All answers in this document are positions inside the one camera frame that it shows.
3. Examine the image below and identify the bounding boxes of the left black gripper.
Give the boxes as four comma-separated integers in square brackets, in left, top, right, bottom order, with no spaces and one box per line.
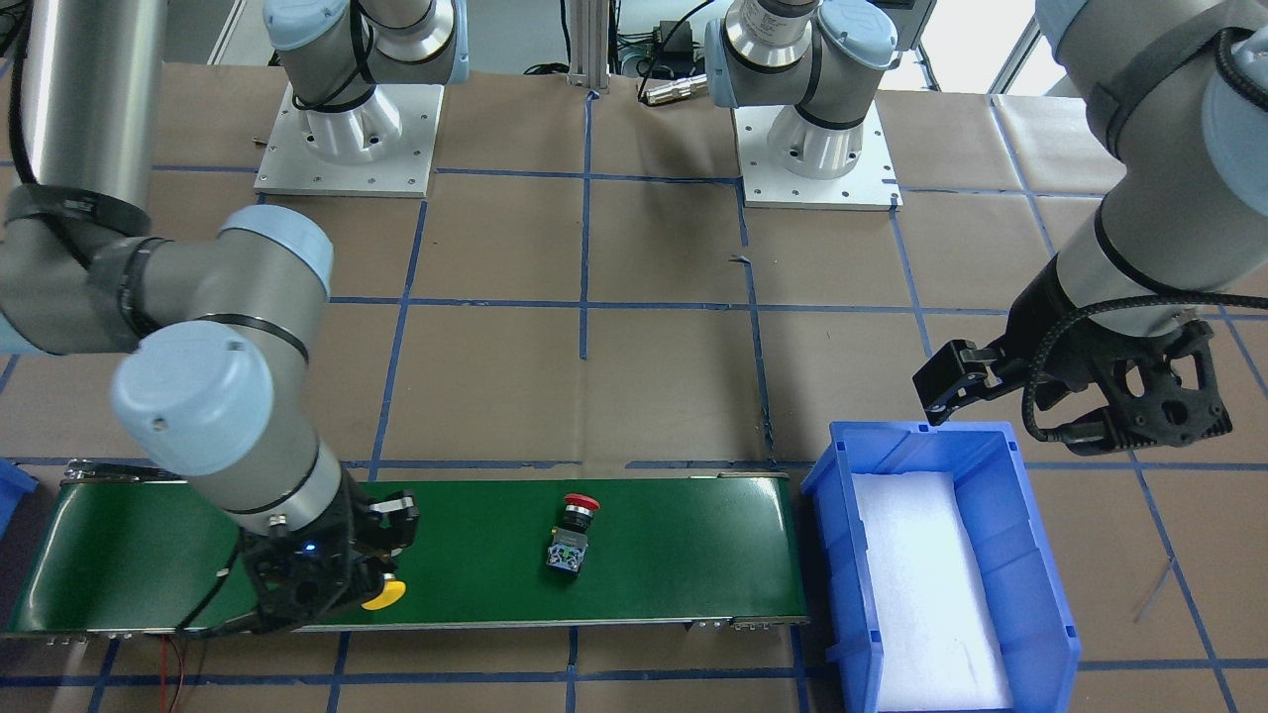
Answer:
[913,261,1235,455]

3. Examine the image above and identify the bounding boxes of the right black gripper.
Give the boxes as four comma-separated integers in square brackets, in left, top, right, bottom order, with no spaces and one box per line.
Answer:
[236,466,420,636]

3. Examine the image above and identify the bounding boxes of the yellow push button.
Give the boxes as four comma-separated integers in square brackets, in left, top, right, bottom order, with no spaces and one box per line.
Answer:
[361,573,407,612]

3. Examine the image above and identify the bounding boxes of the red push button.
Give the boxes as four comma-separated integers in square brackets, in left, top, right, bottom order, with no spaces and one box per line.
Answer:
[545,494,601,576]

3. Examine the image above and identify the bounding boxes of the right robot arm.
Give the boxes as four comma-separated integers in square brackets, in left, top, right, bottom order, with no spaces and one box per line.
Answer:
[3,1,418,638]

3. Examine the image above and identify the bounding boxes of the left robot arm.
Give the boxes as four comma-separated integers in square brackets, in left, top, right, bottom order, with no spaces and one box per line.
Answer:
[702,1,1265,455]

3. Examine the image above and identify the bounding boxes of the green conveyor belt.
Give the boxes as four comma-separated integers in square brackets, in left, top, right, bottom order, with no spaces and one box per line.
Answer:
[3,474,809,636]

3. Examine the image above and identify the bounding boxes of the blue bin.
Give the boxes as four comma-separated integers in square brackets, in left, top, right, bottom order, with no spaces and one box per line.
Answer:
[801,421,1082,712]
[0,458,38,535]

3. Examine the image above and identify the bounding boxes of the bin white foam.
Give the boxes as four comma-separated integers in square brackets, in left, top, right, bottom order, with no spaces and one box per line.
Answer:
[853,472,1013,712]

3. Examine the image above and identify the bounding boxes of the red black wire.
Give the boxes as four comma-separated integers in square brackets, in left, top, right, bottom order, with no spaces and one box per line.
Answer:
[159,634,191,713]

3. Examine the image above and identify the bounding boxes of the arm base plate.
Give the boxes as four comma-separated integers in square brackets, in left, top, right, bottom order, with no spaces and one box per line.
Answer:
[255,84,445,198]
[732,103,904,211]

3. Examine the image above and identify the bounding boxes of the aluminium frame post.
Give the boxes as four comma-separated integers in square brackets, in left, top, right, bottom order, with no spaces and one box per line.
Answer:
[563,1,616,95]

